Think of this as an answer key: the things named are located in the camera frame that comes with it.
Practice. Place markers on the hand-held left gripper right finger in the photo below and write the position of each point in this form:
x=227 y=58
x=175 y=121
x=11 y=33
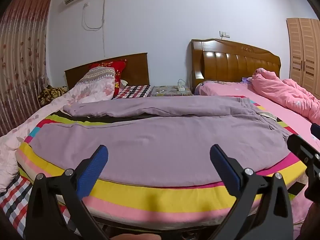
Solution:
x=225 y=167

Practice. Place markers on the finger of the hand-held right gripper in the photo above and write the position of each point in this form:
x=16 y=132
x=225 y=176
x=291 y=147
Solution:
x=300 y=148

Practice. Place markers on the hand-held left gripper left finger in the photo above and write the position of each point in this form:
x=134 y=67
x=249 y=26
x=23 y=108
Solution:
x=95 y=165

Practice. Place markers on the purple pants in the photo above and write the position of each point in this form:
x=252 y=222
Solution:
x=150 y=150

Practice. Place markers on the person's dark clothing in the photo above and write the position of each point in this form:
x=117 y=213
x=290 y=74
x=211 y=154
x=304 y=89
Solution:
x=312 y=222

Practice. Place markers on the pink bed sheet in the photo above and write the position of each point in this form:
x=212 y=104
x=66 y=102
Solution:
x=275 y=112

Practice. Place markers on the pink comforter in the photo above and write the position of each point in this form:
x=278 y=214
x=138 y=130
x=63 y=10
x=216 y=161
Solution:
x=287 y=92

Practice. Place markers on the colourful striped blanket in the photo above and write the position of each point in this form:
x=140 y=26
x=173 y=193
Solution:
x=150 y=195

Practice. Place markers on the pink floral quilt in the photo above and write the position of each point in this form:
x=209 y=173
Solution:
x=15 y=140

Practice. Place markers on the plaid bed sheet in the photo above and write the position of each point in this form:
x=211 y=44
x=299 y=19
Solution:
x=135 y=91

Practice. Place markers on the brown patterned blanket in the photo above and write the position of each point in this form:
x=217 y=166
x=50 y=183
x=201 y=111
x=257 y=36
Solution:
x=50 y=93

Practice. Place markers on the small purple cloth item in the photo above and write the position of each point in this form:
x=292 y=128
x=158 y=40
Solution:
x=246 y=80

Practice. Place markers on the white power strip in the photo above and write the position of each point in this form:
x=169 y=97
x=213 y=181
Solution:
x=181 y=88

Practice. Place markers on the light wooden wardrobe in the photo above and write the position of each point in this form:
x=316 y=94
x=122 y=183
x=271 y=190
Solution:
x=302 y=55

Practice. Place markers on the floral covered nightstand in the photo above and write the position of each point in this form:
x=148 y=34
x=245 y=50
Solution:
x=170 y=91

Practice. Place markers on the red embroidered pillow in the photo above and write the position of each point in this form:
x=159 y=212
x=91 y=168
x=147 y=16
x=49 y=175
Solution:
x=120 y=67

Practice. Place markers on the carved glossy wooden headboard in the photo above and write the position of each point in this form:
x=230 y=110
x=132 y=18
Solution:
x=237 y=65

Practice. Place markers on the plain brown wooden headboard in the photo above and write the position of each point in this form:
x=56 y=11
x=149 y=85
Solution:
x=137 y=67

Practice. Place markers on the floral striped curtain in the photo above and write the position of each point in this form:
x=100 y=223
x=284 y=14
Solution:
x=22 y=55

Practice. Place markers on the white wall switch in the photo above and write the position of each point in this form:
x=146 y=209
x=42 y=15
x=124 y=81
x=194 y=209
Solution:
x=225 y=33

